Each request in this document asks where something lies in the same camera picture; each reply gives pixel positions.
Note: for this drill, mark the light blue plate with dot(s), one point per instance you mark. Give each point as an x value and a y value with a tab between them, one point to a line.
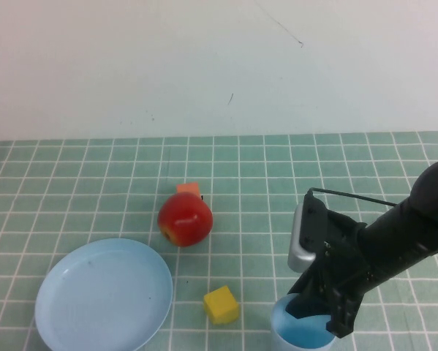
101	296

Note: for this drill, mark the light blue cup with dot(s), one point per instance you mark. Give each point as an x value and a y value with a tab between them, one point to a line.
302	332

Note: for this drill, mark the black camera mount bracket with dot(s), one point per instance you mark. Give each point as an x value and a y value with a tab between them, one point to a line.
313	219

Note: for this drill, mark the yellow block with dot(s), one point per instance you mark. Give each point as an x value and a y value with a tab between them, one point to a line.
222	305

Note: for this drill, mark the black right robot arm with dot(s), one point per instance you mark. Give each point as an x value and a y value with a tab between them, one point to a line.
405	237

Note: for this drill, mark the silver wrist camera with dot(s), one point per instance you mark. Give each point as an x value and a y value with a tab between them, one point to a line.
295	252

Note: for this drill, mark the red apple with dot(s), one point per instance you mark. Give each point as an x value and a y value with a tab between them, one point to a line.
185	219

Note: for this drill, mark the orange block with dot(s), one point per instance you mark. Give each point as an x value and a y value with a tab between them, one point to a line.
187	188

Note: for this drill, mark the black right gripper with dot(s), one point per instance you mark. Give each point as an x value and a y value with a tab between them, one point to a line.
335	267

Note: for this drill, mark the green checked tablecloth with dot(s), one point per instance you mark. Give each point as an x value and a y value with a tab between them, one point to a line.
94	183

